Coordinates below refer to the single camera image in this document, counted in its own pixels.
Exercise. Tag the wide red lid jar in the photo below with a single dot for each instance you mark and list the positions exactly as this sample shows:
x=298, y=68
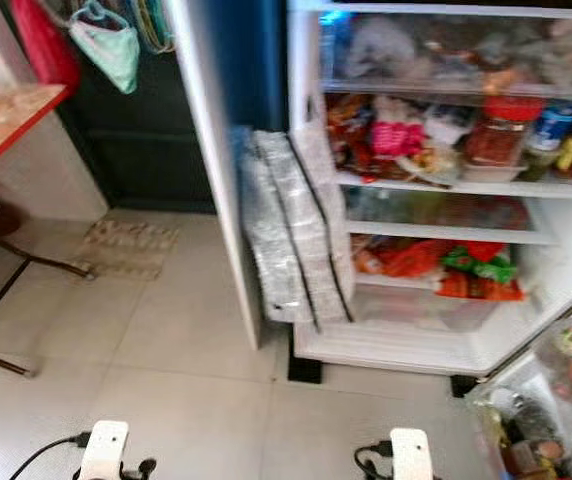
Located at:
x=501, y=135

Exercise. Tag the green white hanging bag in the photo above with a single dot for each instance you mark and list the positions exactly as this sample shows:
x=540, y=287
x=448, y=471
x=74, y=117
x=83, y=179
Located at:
x=111, y=50

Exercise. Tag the orange food packet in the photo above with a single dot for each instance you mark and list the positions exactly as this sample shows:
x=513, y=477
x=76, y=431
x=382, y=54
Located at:
x=406, y=258

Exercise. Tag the white refrigerator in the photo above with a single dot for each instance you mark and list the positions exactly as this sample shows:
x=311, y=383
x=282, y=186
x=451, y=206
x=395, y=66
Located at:
x=386, y=345

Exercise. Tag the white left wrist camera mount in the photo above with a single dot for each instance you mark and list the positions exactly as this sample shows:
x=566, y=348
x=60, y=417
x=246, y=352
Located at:
x=104, y=448

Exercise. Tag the small blue lid jar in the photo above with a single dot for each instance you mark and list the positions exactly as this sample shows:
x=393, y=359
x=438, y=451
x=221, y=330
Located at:
x=554, y=125

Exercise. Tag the pink snack packet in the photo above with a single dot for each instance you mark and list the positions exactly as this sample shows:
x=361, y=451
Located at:
x=396, y=135

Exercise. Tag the clear refrigerator drawer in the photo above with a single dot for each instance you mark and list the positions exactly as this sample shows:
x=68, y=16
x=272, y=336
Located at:
x=456, y=50

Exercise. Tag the green food packet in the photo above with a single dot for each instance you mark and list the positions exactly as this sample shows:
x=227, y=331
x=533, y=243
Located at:
x=476, y=265

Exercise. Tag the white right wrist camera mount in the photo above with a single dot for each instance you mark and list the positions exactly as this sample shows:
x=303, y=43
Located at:
x=411, y=455

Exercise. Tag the dark cabinet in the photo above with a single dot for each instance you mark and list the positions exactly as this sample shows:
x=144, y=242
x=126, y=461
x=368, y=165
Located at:
x=136, y=130

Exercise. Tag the wooden table red edge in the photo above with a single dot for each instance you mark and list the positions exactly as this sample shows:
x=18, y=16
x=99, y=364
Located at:
x=6, y=115

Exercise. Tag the tinted fridge tray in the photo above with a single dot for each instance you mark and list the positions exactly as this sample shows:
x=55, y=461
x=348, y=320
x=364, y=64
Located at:
x=436, y=212

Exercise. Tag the white refrigerator door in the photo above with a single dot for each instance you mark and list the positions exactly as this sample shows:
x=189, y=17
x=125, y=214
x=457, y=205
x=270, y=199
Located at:
x=491, y=400

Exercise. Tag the clear crisper drawer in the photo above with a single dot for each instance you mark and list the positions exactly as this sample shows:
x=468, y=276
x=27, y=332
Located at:
x=416, y=305

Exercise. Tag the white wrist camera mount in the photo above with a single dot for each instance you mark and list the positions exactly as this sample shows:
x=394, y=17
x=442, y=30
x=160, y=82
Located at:
x=104, y=448
x=411, y=455

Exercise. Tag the silver insulated bag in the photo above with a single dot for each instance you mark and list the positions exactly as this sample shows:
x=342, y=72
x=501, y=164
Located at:
x=291, y=235

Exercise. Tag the red hanging bag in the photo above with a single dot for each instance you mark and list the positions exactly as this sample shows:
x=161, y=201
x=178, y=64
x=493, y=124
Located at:
x=46, y=40

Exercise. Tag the patterned floor mat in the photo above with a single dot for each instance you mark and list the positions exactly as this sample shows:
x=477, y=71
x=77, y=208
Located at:
x=126, y=245

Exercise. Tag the white edged fridge shelf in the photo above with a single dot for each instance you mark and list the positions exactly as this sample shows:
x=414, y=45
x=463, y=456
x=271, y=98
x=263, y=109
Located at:
x=456, y=185

